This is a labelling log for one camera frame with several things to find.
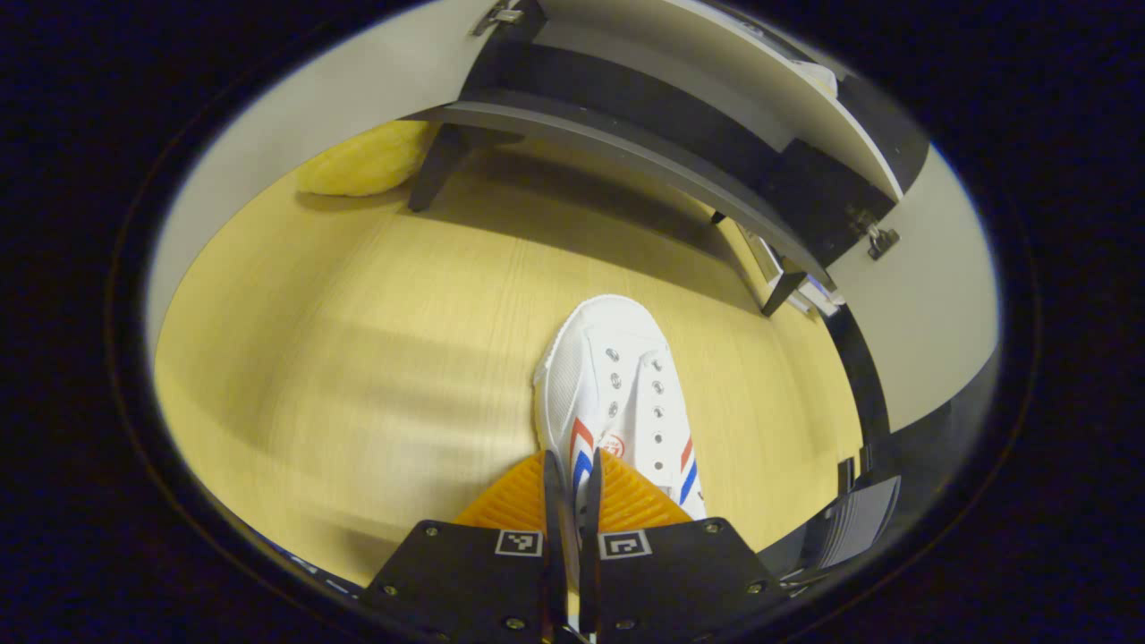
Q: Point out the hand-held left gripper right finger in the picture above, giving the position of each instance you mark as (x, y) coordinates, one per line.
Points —
(680, 581)

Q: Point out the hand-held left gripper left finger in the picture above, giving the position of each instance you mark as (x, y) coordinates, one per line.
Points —
(465, 581)

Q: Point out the white shoe cabinet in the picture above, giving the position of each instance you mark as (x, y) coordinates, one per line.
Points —
(716, 80)

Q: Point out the white cardboard box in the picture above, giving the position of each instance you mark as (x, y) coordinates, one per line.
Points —
(809, 291)

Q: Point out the yellow plush toy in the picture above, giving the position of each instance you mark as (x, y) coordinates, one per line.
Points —
(367, 161)

